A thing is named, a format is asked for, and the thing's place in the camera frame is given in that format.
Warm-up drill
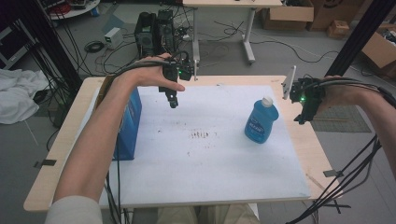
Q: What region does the white desk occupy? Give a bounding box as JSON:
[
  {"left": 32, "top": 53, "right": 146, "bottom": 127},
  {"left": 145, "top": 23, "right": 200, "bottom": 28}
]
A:
[{"left": 182, "top": 0, "right": 283, "bottom": 65}]

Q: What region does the black floor cable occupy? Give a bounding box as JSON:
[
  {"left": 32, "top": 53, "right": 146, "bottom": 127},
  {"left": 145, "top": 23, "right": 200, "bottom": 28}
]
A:
[{"left": 214, "top": 20, "right": 340, "bottom": 64}]

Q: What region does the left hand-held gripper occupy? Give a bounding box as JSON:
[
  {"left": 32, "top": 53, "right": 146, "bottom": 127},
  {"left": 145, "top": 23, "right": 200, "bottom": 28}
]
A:
[{"left": 158, "top": 50, "right": 199, "bottom": 109}]

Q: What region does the small white device box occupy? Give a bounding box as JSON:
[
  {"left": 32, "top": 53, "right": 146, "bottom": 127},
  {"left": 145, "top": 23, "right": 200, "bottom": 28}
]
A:
[{"left": 104, "top": 26, "right": 124, "bottom": 50}]

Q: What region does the wide cardboard box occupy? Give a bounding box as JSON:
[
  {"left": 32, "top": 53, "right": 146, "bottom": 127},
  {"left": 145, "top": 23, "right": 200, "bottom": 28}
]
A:
[{"left": 261, "top": 0, "right": 315, "bottom": 32}]

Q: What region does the grey tape strip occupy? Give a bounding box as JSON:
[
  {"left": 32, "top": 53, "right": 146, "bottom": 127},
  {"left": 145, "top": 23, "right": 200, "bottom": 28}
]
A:
[
  {"left": 322, "top": 169, "right": 344, "bottom": 178},
  {"left": 33, "top": 159, "right": 58, "bottom": 170}
]

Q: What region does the grey floor mat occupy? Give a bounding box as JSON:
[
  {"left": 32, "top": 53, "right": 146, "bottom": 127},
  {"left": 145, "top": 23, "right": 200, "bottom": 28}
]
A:
[{"left": 310, "top": 105, "right": 373, "bottom": 133}]

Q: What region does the coiled black cable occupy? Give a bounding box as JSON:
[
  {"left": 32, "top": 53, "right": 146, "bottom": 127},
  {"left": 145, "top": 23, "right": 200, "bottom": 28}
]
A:
[{"left": 84, "top": 40, "right": 106, "bottom": 54}]

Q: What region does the tall cardboard box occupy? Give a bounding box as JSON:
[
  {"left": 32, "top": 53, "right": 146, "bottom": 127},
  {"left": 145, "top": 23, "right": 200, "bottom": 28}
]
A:
[{"left": 307, "top": 0, "right": 366, "bottom": 32}]

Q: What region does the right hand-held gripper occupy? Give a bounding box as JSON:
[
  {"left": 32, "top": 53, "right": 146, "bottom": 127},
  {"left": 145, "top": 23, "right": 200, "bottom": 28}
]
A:
[{"left": 281, "top": 64, "right": 327, "bottom": 126}]

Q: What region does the round white table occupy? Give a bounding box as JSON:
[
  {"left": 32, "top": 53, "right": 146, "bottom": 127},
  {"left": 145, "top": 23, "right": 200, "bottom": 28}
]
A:
[{"left": 41, "top": 0, "right": 101, "bottom": 21}]

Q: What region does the small cardboard box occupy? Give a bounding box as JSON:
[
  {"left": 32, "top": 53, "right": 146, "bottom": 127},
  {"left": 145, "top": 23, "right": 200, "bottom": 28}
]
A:
[{"left": 326, "top": 20, "right": 351, "bottom": 40}]

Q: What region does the white mat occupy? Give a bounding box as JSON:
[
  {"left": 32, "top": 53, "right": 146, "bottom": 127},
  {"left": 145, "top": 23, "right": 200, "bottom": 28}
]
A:
[{"left": 98, "top": 84, "right": 312, "bottom": 208}]

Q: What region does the person's right hand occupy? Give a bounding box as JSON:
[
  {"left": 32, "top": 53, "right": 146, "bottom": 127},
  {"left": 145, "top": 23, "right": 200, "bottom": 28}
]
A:
[{"left": 313, "top": 75, "right": 372, "bottom": 116}]

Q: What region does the hand-held gripper cable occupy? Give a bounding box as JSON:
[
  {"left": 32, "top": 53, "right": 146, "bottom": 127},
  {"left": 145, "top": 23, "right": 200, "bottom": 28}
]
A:
[
  {"left": 285, "top": 76, "right": 396, "bottom": 224},
  {"left": 104, "top": 50, "right": 191, "bottom": 224}
]

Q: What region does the black frame post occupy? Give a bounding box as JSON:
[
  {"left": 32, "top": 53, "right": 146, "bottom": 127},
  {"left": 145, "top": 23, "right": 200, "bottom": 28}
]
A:
[
  {"left": 324, "top": 0, "right": 396, "bottom": 77},
  {"left": 17, "top": 0, "right": 84, "bottom": 91}
]

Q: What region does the open cardboard box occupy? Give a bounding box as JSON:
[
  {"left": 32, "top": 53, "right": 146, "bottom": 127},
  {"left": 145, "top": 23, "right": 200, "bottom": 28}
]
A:
[{"left": 361, "top": 22, "right": 396, "bottom": 78}]

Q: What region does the person's left hand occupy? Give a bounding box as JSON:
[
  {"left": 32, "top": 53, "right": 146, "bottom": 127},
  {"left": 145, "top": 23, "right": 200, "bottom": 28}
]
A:
[{"left": 124, "top": 52, "right": 187, "bottom": 93}]

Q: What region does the blue bottle with white cap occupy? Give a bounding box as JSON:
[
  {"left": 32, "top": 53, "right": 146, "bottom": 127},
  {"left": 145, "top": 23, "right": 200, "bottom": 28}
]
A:
[{"left": 244, "top": 95, "right": 280, "bottom": 145}]

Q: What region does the blue box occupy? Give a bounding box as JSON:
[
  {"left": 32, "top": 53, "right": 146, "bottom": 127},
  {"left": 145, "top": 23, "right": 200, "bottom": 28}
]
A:
[{"left": 94, "top": 74, "right": 143, "bottom": 161}]

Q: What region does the right hand-held gripper cable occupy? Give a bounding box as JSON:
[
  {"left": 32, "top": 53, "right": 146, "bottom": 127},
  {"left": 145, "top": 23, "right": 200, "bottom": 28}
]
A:
[{"left": 285, "top": 76, "right": 396, "bottom": 224}]

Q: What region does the left hand-held gripper cable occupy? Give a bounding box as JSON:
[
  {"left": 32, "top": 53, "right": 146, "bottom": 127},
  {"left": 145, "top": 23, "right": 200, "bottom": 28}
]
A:
[{"left": 104, "top": 50, "right": 191, "bottom": 224}]

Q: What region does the black computer tower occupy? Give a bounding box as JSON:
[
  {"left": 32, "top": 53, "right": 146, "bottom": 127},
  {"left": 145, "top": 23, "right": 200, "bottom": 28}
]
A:
[
  {"left": 156, "top": 8, "right": 179, "bottom": 54},
  {"left": 134, "top": 11, "right": 158, "bottom": 59}
]

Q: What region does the white cloth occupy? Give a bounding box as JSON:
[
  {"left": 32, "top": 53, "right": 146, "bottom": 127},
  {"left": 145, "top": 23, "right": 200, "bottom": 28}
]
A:
[{"left": 0, "top": 68, "right": 50, "bottom": 126}]

